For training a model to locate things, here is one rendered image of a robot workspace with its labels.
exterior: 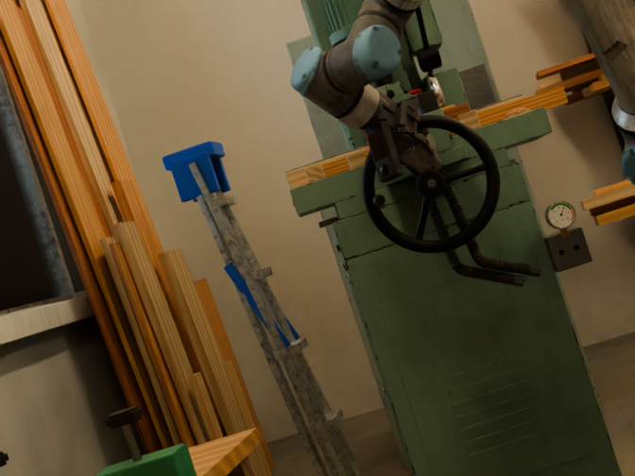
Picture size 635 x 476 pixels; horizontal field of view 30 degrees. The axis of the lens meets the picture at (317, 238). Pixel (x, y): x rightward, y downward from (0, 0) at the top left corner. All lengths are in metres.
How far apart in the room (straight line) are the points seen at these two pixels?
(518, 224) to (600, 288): 2.54
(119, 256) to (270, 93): 1.57
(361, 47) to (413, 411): 0.91
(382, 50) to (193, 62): 3.26
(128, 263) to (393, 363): 1.55
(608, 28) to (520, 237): 0.86
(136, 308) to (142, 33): 1.83
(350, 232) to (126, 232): 1.48
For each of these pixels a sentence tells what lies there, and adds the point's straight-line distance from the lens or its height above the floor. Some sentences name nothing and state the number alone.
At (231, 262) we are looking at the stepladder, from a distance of 3.51.
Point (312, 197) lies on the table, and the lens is 2.65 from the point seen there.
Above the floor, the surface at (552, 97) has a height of 0.92.
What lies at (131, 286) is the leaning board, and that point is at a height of 0.83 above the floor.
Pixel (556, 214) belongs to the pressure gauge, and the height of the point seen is 0.66.
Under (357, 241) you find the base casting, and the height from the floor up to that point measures 0.74.
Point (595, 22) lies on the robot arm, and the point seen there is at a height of 0.96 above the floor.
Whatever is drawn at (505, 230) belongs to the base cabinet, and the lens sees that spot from 2.68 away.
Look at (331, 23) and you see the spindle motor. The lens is 2.82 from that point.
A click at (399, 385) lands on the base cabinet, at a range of 2.67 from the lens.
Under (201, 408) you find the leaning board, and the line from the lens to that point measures 3.97.
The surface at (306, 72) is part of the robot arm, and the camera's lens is 2.22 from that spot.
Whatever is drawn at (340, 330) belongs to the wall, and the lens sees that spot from 5.25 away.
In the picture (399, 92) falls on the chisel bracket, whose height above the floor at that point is 1.04.
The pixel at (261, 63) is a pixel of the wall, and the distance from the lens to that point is 5.30.
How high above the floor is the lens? 0.75
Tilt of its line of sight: level
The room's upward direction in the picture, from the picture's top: 18 degrees counter-clockwise
